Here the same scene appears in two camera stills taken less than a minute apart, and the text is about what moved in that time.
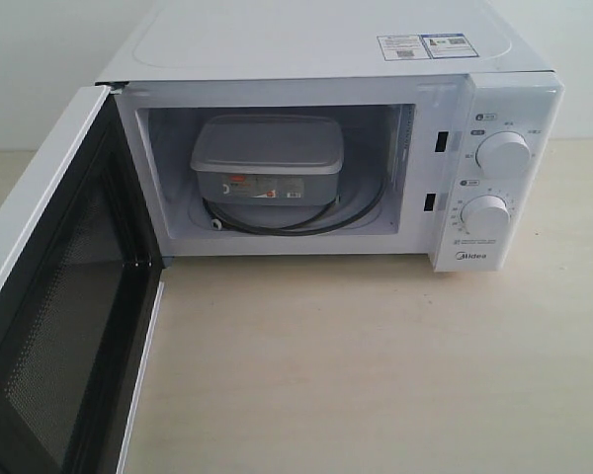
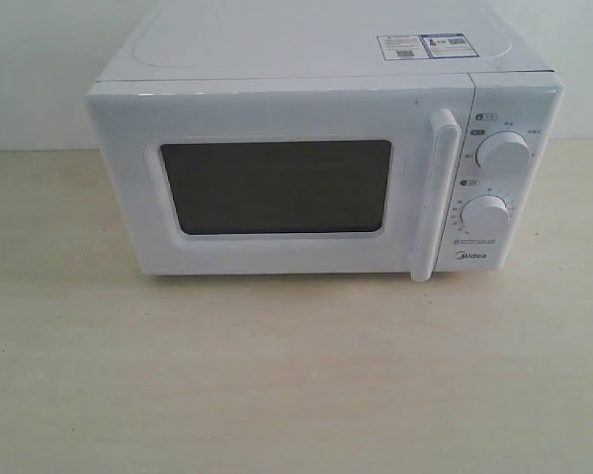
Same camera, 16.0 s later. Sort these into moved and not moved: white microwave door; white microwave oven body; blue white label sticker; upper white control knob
Moved: white microwave door
Not moved: upper white control knob; white microwave oven body; blue white label sticker
